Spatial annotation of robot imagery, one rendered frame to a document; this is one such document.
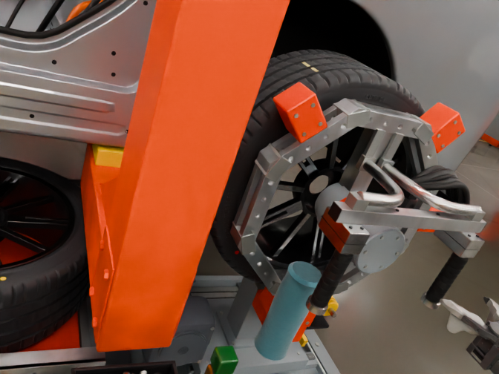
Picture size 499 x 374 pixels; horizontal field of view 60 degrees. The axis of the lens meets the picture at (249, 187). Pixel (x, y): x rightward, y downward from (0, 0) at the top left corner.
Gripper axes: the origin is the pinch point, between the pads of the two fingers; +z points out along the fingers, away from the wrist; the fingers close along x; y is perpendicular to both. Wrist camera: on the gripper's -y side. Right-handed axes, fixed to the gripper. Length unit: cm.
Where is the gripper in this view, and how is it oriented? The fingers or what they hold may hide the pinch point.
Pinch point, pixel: (464, 294)
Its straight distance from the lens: 111.2
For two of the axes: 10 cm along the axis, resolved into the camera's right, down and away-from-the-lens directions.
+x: 8.9, 0.8, 4.6
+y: -3.0, 8.5, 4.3
